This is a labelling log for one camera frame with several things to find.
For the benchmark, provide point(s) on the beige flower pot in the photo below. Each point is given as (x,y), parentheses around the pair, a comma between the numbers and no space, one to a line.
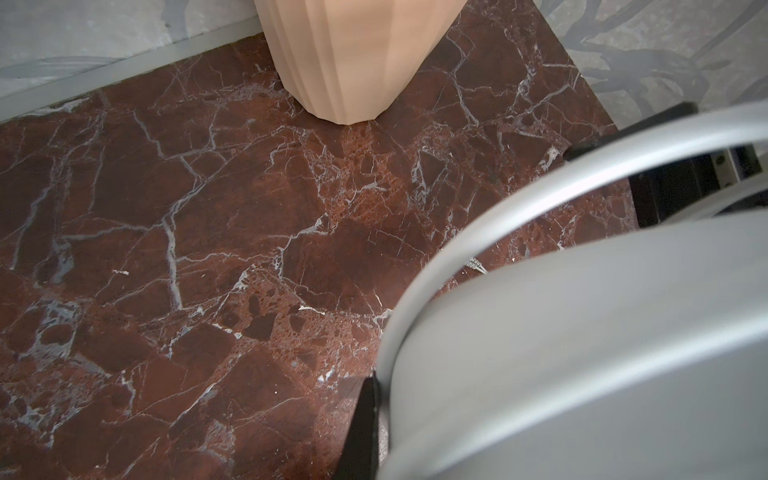
(347,61)

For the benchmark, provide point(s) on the white headphones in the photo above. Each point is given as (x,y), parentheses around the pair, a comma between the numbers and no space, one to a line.
(641,356)

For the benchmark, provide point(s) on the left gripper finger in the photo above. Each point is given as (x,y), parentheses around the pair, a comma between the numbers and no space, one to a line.
(360,455)

